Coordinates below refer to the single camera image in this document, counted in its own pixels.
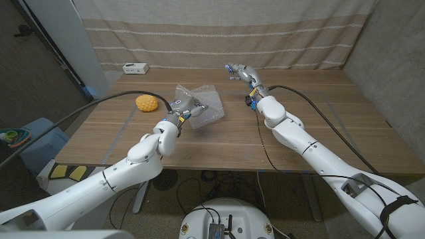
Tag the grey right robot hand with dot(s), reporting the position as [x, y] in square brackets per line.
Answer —
[249, 74]

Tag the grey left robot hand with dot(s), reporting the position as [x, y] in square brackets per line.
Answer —
[182, 106]

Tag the clear bubble wrap sheet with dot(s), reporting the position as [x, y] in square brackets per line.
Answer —
[209, 99]

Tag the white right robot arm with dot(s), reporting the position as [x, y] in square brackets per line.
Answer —
[299, 139]

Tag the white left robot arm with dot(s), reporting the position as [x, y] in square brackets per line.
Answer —
[133, 166]

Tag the yellow bumpy sponge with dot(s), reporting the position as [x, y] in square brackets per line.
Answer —
[146, 103]

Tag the beige striped curtain backdrop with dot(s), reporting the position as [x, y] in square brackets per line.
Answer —
[216, 40]

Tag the white power strip box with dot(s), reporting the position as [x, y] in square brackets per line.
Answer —
[135, 68]

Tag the round black floor fan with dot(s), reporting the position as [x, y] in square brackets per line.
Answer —
[167, 181]

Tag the white table leg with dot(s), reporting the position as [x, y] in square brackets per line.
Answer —
[139, 199]

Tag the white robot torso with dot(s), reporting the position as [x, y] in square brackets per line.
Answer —
[242, 215]

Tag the grey electronics module on torso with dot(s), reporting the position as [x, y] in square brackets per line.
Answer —
[216, 231]

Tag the white base with yellow pads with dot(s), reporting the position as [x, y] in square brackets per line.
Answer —
[59, 171]

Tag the grey table leg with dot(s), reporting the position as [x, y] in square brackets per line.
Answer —
[312, 199]

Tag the blue plastic bin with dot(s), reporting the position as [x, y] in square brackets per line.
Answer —
[43, 142]

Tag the colourful toy bowl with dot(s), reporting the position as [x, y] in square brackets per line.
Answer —
[13, 136]

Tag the person's dark trouser leg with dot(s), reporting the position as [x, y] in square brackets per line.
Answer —
[16, 186]

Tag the white door frame pillar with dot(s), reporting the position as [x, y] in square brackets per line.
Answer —
[73, 49]

